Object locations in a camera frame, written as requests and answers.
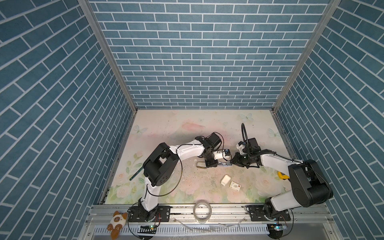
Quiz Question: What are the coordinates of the light blue stapler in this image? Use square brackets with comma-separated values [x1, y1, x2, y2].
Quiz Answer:
[218, 162, 232, 167]

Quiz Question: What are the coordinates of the white staple box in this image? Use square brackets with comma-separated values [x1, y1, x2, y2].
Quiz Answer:
[230, 181, 241, 192]

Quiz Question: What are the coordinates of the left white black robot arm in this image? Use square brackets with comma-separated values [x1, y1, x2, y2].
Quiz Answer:
[139, 133, 223, 213]

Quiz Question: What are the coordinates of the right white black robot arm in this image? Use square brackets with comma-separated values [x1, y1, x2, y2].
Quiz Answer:
[231, 138, 334, 219]

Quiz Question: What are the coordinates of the yellow tape measure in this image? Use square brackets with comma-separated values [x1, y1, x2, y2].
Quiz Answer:
[278, 172, 290, 180]

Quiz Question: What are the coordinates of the clear tape roll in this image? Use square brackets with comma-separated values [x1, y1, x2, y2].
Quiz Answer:
[193, 200, 212, 224]

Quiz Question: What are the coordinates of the silver fork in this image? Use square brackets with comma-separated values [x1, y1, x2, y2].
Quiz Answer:
[129, 167, 144, 181]

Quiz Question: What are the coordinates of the brown white plush toy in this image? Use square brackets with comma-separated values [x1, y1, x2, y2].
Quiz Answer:
[107, 211, 128, 240]

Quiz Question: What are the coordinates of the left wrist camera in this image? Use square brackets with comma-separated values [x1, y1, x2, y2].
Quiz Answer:
[213, 149, 232, 161]

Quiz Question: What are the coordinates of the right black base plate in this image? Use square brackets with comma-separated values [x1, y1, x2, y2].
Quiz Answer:
[244, 204, 291, 222]

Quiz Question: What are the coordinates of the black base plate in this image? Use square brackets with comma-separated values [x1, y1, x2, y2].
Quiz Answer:
[127, 204, 171, 223]
[244, 204, 291, 222]

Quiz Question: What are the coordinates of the aluminium front rail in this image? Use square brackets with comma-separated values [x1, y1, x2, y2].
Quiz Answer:
[86, 203, 334, 225]

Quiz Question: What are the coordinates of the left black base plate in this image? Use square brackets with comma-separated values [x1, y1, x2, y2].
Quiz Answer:
[127, 204, 171, 223]

